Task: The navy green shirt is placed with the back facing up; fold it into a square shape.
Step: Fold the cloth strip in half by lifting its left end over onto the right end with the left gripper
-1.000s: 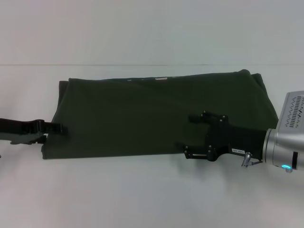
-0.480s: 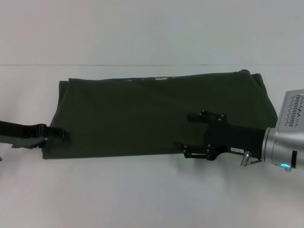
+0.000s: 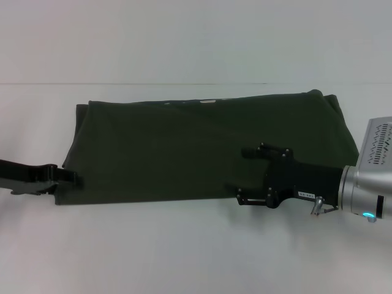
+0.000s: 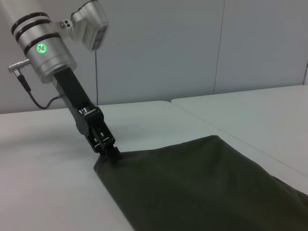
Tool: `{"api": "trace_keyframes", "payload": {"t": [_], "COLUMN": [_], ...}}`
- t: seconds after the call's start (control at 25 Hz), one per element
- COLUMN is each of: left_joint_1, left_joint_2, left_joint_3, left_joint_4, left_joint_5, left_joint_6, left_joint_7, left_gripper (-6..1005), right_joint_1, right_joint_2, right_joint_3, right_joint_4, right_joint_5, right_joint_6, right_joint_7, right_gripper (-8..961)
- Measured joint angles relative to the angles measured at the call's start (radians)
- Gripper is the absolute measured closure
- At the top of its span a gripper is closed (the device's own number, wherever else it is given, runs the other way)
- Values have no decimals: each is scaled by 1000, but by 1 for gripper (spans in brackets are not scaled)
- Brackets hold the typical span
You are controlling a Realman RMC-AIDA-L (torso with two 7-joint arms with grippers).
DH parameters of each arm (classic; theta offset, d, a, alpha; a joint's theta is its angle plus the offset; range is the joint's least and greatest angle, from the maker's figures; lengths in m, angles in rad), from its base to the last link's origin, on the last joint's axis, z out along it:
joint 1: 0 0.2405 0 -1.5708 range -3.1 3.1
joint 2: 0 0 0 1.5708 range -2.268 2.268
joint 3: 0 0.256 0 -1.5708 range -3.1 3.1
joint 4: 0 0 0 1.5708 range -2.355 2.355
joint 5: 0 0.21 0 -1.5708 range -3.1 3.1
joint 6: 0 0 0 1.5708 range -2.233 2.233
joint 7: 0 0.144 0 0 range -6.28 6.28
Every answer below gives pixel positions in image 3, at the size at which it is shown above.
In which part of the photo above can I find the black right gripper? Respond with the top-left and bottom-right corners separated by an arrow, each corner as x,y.
235,141 -> 344,209

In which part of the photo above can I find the thin dark cable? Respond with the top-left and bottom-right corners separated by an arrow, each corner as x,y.
317,205 -> 341,216

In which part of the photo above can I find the dark green t-shirt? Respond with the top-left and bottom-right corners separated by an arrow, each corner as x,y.
54,88 -> 361,206

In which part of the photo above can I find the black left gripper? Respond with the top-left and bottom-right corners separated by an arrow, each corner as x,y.
0,158 -> 85,188

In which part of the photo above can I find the silver cable connector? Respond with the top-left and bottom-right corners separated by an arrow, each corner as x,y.
310,195 -> 325,216

